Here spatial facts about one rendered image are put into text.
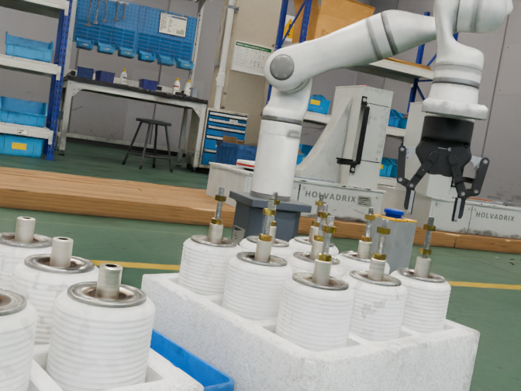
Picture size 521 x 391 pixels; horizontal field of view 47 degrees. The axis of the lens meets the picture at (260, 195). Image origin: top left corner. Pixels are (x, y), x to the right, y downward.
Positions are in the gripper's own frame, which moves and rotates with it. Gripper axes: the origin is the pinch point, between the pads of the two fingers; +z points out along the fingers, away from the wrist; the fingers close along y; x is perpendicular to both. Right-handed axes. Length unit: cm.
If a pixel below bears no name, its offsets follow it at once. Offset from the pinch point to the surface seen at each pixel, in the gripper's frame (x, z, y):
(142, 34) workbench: -516, -101, 291
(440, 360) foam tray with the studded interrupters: 7.0, 21.3, -4.4
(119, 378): 47, 17, 28
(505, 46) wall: -690, -167, -102
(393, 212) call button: -23.3, 3.5, 5.5
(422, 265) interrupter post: 1.1, 8.9, 0.1
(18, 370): 54, 15, 35
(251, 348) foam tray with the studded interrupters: 23.5, 20.0, 20.8
